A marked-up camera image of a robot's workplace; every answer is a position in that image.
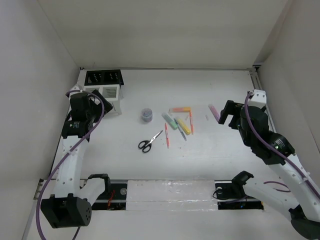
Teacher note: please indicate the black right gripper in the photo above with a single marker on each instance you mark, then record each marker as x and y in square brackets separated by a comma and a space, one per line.
[230, 106]

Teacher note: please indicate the red pen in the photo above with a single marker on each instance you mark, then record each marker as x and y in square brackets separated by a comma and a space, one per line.
[191, 122]
[167, 135]

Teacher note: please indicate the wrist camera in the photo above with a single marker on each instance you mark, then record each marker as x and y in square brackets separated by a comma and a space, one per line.
[257, 99]
[76, 89]

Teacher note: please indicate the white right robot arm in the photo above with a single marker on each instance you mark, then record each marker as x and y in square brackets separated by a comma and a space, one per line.
[303, 208]

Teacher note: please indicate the yellow highlighter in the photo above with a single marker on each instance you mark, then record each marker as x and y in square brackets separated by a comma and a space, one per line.
[183, 126]

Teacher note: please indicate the orange highlighter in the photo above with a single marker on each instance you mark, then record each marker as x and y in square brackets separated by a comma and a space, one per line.
[180, 110]

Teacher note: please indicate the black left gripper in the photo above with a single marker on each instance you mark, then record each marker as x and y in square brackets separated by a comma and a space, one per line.
[107, 106]

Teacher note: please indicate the green highlighter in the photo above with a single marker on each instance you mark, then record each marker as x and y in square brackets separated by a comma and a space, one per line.
[170, 121]

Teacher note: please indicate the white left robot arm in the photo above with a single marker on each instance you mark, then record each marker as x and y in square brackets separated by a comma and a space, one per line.
[70, 205]

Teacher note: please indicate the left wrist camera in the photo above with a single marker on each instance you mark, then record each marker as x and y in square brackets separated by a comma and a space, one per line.
[76, 89]

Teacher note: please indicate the purple highlighter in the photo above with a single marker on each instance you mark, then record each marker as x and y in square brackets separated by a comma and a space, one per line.
[214, 112]

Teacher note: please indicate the white slotted organizer box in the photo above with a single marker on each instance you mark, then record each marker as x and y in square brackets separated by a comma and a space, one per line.
[112, 93]

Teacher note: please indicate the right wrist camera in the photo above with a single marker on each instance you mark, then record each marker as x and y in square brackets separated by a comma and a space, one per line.
[257, 99]

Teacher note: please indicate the black handled scissors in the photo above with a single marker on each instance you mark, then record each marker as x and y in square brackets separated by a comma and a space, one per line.
[146, 145]

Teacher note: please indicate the black slotted organizer box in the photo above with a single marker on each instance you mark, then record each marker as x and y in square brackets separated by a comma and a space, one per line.
[104, 77]

